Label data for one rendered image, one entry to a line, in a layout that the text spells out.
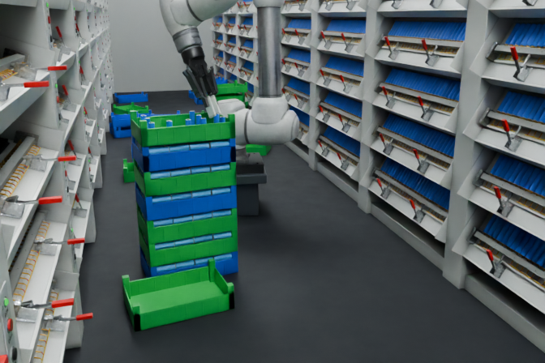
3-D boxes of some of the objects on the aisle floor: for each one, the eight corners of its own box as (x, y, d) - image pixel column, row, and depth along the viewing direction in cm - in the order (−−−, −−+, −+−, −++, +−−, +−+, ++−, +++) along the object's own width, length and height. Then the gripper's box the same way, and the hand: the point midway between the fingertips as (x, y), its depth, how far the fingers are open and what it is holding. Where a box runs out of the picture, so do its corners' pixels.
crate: (214, 279, 177) (213, 258, 175) (234, 309, 159) (233, 285, 157) (123, 298, 165) (121, 275, 163) (135, 332, 147) (132, 307, 145)
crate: (177, 168, 306) (176, 155, 304) (181, 178, 287) (180, 164, 285) (124, 172, 298) (122, 159, 296) (124, 182, 279) (122, 168, 277)
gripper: (182, 46, 167) (208, 116, 167) (212, 44, 179) (237, 109, 178) (168, 55, 172) (193, 123, 172) (199, 53, 183) (222, 117, 183)
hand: (212, 106), depth 175 cm, fingers closed, pressing on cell
